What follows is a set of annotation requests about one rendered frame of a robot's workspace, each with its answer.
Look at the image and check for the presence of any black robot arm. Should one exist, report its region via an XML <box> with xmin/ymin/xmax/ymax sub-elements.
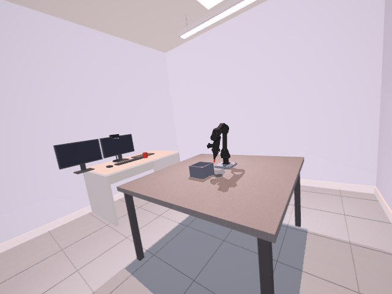
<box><xmin>207</xmin><ymin>123</ymin><xmax>230</xmax><ymax>164</ymax></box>

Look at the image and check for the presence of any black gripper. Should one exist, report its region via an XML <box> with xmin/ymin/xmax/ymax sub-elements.
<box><xmin>212</xmin><ymin>141</ymin><xmax>220</xmax><ymax>159</ymax></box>

